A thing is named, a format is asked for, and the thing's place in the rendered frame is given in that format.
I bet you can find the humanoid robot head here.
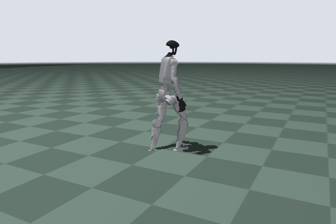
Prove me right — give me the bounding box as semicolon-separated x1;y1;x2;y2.
165;40;179;57

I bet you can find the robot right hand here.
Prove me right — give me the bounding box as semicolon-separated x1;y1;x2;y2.
176;96;186;112

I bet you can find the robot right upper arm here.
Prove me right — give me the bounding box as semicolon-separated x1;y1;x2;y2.
170;59;178;83

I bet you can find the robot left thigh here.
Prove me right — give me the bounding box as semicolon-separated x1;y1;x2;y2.
152;93;167;128

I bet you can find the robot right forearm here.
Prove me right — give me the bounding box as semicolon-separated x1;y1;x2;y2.
173;77;182;100

